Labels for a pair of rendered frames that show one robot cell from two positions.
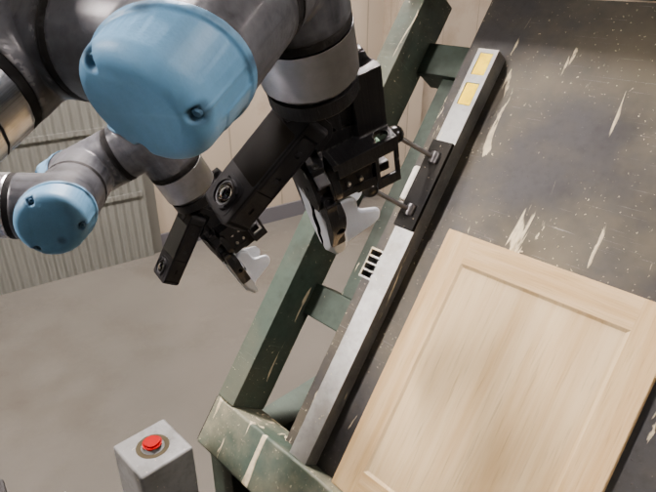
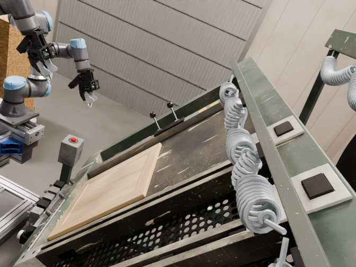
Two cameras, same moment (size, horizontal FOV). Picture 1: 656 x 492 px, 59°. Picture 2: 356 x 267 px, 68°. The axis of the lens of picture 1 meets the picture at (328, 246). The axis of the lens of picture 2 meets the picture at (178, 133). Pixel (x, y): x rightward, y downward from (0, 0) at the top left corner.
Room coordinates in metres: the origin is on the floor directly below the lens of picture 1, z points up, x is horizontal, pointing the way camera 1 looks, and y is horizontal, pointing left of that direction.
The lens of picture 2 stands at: (0.14, -1.10, 2.08)
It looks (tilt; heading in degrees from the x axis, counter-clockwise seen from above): 27 degrees down; 39
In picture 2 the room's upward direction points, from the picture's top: 24 degrees clockwise
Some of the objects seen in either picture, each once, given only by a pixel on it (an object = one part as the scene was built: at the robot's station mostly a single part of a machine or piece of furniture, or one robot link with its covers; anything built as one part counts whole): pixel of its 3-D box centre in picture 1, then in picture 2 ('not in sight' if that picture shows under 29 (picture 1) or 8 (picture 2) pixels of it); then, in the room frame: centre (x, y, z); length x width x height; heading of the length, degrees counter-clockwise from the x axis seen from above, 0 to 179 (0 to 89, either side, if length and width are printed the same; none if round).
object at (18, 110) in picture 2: not in sight; (12, 104); (0.55, 0.59, 1.09); 0.15 x 0.15 x 0.10
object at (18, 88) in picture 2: not in sight; (15, 88); (0.56, 0.59, 1.20); 0.13 x 0.12 x 0.14; 9
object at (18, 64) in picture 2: not in sight; (5, 70); (0.83, 2.13, 0.63); 0.50 x 0.42 x 1.25; 40
